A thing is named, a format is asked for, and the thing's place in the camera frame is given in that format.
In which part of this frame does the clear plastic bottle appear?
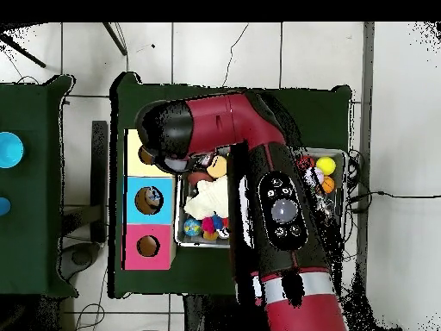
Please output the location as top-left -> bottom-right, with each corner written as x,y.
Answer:
143,188 -> 164,208

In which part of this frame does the clear mesh bin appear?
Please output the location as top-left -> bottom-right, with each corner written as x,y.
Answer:
173,146 -> 348,255

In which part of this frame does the wooden box with three holes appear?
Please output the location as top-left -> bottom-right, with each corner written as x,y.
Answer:
121,128 -> 179,272

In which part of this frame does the orange round disc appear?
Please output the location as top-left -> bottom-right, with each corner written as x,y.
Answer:
208,155 -> 228,178

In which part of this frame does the small brown football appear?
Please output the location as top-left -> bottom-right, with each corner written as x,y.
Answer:
188,172 -> 212,186

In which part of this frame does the pale yellow knitted cloth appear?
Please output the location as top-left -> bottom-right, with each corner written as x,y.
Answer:
183,178 -> 230,222

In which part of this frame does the small globe ball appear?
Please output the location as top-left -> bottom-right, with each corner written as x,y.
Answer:
183,217 -> 203,237

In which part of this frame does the yellow ball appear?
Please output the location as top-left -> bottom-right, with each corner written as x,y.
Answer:
316,156 -> 338,177

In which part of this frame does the small orange basketball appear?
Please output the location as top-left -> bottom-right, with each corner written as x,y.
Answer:
320,176 -> 336,196

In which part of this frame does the dark grey stand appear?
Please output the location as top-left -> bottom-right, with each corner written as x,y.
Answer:
60,120 -> 109,284

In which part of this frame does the black stand leg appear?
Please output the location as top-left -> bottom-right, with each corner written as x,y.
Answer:
0,30 -> 48,69
102,22 -> 129,56

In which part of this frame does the dark green side table cloth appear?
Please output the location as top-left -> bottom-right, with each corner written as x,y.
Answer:
0,74 -> 76,299

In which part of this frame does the blue round bowl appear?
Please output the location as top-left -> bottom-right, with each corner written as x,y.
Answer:
0,131 -> 26,170

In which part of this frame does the black floor cable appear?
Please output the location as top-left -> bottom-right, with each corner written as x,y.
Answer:
346,187 -> 441,208

